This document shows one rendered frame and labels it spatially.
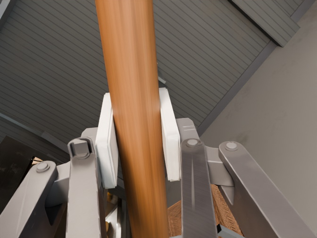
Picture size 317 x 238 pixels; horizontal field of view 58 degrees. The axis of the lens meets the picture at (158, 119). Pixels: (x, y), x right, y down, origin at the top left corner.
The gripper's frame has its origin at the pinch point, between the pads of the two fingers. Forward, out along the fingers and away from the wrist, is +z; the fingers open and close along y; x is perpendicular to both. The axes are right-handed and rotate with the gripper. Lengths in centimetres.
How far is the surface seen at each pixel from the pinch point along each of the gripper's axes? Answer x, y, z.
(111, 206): -149, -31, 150
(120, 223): -144, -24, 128
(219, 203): -136, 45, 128
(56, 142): -173, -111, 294
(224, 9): -39, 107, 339
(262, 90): -129, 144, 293
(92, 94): -126, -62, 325
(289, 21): -56, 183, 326
